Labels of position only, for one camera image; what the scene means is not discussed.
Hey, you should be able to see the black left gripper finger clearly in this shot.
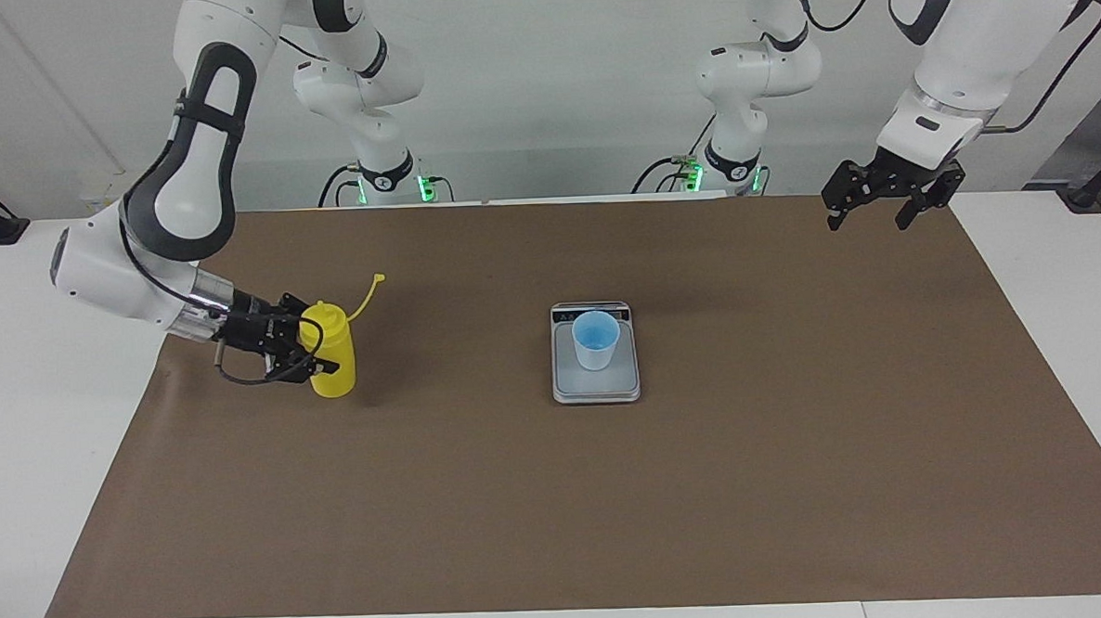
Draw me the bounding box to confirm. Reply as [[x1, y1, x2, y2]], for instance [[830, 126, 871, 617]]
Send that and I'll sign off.
[[820, 160, 885, 232], [894, 162, 968, 231]]

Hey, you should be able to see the yellow squeeze bottle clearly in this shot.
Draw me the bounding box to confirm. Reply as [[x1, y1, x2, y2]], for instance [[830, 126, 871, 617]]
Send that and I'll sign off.
[[296, 273, 392, 400]]

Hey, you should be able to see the light blue plastic cup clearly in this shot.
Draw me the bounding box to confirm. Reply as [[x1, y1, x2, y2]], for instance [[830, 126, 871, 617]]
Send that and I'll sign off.
[[571, 311, 623, 372]]

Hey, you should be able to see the silver digital kitchen scale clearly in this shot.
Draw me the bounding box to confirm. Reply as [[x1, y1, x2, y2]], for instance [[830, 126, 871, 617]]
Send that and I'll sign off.
[[549, 300, 641, 406]]

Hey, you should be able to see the brown paper table mat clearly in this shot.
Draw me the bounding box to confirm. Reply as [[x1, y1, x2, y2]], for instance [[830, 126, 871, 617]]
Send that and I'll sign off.
[[24, 174, 1101, 618]]

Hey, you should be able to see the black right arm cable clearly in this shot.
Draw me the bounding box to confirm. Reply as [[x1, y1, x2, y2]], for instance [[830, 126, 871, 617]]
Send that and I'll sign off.
[[112, 97, 328, 392]]

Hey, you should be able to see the black arm base cable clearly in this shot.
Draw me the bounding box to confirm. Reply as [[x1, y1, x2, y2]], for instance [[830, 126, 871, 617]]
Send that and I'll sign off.
[[317, 162, 366, 209], [628, 111, 723, 195]]

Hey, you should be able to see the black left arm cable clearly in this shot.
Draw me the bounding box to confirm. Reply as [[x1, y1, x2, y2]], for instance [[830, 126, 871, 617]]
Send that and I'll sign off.
[[978, 0, 1101, 135]]

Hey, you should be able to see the white wall power socket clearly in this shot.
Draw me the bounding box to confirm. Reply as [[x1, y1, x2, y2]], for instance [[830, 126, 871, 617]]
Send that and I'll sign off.
[[79, 184, 129, 217]]

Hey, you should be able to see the white wall cable duct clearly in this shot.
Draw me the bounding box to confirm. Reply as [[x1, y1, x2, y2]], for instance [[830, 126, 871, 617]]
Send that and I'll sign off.
[[0, 0, 127, 181]]

